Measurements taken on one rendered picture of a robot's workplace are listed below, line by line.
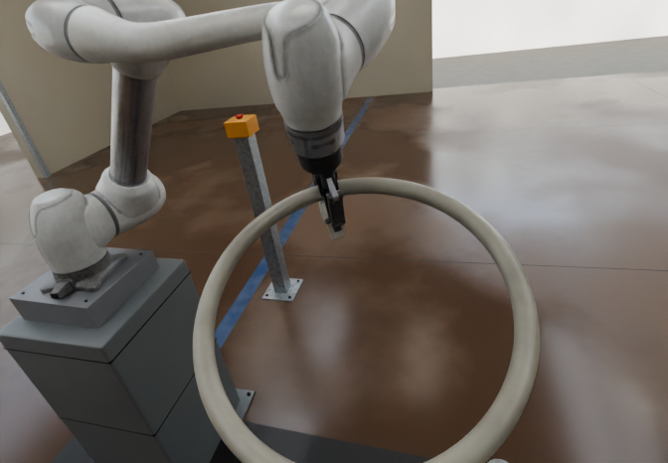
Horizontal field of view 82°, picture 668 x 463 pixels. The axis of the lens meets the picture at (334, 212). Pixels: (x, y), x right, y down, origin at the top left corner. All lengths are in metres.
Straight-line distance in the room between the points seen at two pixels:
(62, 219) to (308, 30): 0.96
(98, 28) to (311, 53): 0.44
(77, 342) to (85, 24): 0.83
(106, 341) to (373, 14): 1.05
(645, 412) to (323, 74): 1.82
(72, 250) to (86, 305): 0.16
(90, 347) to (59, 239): 0.31
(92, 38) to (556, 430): 1.86
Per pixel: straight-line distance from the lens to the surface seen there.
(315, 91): 0.52
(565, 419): 1.91
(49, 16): 0.92
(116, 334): 1.28
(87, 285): 1.34
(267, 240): 2.20
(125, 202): 1.33
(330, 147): 0.59
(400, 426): 1.79
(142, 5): 1.01
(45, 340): 1.40
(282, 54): 0.50
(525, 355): 0.55
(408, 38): 6.63
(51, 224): 1.29
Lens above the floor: 1.52
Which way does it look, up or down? 29 degrees down
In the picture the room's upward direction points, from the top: 9 degrees counter-clockwise
